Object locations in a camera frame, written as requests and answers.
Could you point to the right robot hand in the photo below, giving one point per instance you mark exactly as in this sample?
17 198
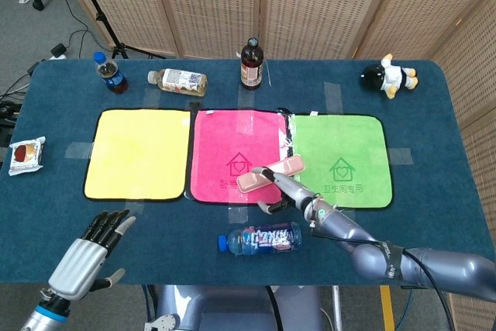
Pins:
292 191

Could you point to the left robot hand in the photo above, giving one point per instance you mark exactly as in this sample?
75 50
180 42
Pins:
79 269

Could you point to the pink rectangular bar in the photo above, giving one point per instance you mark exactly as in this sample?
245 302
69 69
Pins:
286 166

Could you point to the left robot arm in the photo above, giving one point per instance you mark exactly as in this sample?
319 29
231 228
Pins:
46 313

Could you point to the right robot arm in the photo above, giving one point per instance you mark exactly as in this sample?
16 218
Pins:
368 245

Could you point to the blue drink bottle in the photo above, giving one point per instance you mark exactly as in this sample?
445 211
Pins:
263 240

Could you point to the green cloth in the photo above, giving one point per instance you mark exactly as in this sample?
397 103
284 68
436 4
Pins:
348 141

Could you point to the pink cloth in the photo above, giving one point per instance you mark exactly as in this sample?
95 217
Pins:
232 133

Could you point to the yellow cloth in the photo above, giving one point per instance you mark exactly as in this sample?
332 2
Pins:
135 152

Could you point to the dark sauce bottle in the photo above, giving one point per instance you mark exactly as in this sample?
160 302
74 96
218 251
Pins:
252 67

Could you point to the clear tea bottle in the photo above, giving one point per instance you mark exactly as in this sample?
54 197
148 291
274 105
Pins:
178 81

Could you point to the cola bottle with blue cap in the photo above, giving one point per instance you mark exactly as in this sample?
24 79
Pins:
114 79

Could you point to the snack packet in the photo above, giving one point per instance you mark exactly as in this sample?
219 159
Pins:
26 154

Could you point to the grey robot torso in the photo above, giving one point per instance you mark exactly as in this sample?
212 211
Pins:
224 309

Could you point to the black and white plush toy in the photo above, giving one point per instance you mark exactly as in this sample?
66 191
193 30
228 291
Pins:
391 75

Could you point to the wooden folding screen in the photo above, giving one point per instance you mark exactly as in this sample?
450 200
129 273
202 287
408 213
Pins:
217 5

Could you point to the white power strip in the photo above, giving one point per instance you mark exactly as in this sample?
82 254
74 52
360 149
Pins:
59 52

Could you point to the black tripod stand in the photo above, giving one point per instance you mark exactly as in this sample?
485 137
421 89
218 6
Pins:
104 21

